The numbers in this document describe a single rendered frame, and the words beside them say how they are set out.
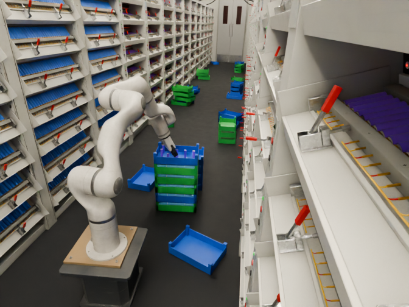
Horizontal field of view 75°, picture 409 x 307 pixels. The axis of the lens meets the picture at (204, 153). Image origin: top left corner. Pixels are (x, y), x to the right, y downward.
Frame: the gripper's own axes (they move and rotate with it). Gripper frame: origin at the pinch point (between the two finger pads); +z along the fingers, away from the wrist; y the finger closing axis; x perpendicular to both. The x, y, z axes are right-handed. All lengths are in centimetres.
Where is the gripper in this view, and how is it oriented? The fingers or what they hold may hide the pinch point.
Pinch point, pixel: (174, 153)
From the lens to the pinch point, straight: 184.1
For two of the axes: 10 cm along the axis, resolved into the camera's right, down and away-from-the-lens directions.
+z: 3.4, 7.4, 5.8
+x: 8.1, -5.4, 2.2
